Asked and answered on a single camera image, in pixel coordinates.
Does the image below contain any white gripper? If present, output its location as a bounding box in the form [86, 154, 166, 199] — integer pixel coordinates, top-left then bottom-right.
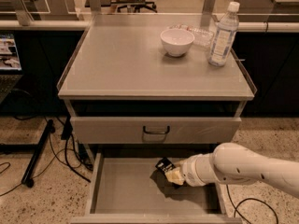
[165, 154, 216, 187]

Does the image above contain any dark chocolate bar wrapper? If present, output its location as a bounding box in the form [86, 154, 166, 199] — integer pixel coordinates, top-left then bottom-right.
[155, 158, 176, 175]

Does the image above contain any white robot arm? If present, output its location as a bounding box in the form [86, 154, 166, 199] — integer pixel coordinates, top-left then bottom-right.
[165, 143, 299, 198]

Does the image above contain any open grey lower drawer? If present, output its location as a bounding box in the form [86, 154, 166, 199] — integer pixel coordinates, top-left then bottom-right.
[70, 151, 242, 224]

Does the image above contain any grey drawer cabinet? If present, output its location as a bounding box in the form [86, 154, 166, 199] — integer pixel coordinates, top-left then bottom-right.
[56, 12, 258, 224]

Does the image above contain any closed grey upper drawer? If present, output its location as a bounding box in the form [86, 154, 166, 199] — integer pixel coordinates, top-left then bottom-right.
[70, 117, 241, 144]

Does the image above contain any white ceramic bowl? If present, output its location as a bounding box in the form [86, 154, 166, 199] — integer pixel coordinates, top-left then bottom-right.
[160, 28, 194, 57]

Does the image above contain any clear plastic water bottle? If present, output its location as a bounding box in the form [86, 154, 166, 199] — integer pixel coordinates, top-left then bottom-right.
[208, 2, 240, 66]

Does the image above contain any clear plastic tray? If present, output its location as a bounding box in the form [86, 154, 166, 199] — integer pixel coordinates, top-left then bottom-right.
[170, 24, 214, 48]

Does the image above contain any black stand leg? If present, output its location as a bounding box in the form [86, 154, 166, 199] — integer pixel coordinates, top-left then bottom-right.
[0, 119, 55, 188]

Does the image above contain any laptop computer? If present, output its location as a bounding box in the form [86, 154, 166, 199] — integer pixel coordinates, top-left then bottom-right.
[0, 32, 23, 103]

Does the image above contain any black floor cable right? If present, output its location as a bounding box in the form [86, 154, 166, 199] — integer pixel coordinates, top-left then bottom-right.
[225, 184, 279, 224]

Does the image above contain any black floor cables left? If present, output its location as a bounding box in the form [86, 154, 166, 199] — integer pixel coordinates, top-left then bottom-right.
[0, 87, 93, 198]

